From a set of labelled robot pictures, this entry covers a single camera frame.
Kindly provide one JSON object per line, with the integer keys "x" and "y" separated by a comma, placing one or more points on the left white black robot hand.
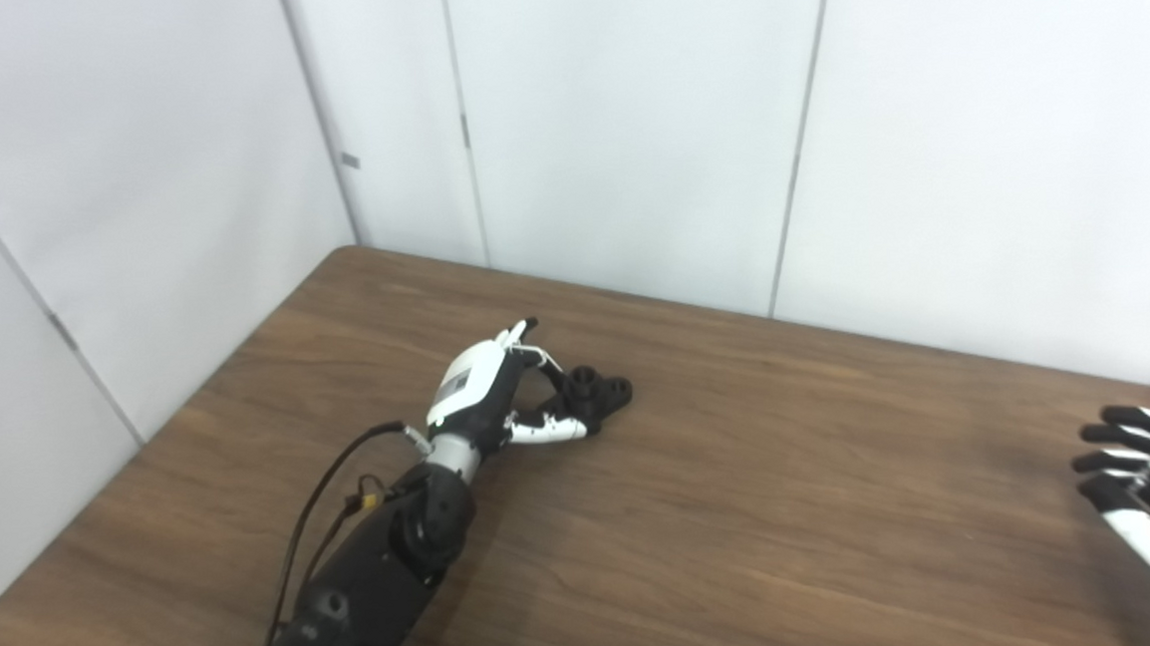
{"x": 474, "y": 384}

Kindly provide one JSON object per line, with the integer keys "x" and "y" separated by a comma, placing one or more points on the black flanged holder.
{"x": 604, "y": 393}

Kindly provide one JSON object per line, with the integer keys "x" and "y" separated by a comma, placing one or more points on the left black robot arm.
{"x": 371, "y": 585}

